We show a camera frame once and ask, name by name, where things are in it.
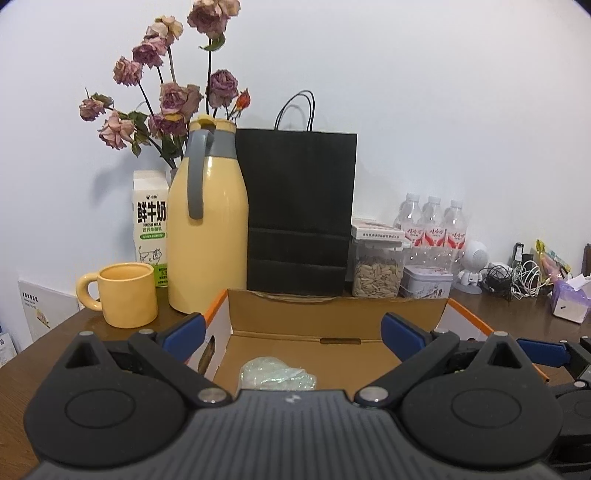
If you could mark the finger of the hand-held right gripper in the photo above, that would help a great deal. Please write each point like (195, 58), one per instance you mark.
(540, 351)

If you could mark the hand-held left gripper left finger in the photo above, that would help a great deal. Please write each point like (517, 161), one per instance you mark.
(184, 336)

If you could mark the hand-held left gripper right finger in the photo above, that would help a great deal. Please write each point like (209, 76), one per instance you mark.
(401, 336)

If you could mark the red cardboard box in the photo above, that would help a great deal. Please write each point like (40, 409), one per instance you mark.
(323, 318)

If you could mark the purple tissue pack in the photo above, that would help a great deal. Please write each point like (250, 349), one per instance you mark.
(570, 300)

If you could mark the grey printed tin box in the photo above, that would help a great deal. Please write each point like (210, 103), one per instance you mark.
(427, 281)

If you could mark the yellow mug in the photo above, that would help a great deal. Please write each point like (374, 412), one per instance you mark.
(129, 300)

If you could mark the clear seed container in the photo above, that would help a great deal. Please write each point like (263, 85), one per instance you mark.
(376, 274)

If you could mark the colourful snack packet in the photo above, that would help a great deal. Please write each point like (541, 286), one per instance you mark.
(551, 261)

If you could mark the clear plastic bag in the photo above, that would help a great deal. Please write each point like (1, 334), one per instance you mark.
(272, 374)

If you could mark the black charger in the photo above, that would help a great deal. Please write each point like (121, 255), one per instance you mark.
(519, 253)

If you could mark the yellow thermos jug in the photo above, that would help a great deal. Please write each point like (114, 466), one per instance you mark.
(207, 230)

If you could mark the small white red box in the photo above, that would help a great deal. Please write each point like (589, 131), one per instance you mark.
(376, 229)

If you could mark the white robot-shaped speaker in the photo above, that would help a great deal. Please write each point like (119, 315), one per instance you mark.
(478, 256)

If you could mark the white milk carton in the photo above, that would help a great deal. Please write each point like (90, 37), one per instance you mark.
(150, 217)

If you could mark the white booklet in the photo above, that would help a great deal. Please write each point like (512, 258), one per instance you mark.
(41, 314)

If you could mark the black paper bag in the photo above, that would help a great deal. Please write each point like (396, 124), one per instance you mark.
(295, 207)

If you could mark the blue white leaflet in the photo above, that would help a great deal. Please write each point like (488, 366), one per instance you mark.
(7, 346)

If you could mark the dried pink rose bouquet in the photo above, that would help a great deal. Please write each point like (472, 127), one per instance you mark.
(175, 99)

